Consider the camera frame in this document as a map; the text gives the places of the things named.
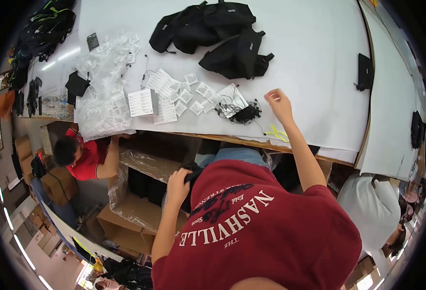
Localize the pile of black backpacks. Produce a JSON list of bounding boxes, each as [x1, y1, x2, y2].
[[8, 0, 77, 116]]

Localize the person's right hand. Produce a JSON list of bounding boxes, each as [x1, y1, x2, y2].
[[264, 88, 294, 124]]

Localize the large black waist bag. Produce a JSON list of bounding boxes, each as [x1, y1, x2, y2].
[[198, 27, 275, 80]]

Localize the scattered white paper tags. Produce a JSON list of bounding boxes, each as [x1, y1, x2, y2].
[[146, 68, 250, 125]]

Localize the cardboard box with plastic liner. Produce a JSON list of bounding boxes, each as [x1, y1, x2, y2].
[[96, 148, 199, 256]]

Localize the person's left hand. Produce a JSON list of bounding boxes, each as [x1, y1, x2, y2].
[[166, 167, 194, 210]]

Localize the stack of cardboard boxes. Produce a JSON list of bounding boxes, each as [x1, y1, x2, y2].
[[14, 135, 79, 207]]

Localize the stack of white cards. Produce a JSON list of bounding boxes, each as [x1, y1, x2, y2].
[[128, 88, 159, 118]]

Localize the heap of clear plastic bags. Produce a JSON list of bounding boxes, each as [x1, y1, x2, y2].
[[73, 33, 142, 142]]

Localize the black folded pouch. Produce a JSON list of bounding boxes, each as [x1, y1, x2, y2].
[[65, 70, 91, 106]]

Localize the person's legs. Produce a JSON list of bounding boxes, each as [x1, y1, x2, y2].
[[195, 147, 271, 169]]

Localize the person's body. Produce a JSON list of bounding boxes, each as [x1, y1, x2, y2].
[[151, 159, 363, 290]]

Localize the bundle of black strings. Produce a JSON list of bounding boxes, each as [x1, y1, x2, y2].
[[215, 99, 263, 126]]

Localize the black cord with tag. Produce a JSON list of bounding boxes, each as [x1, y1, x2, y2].
[[140, 54, 155, 90]]

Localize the small black bag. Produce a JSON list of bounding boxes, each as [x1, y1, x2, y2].
[[181, 162, 207, 214]]

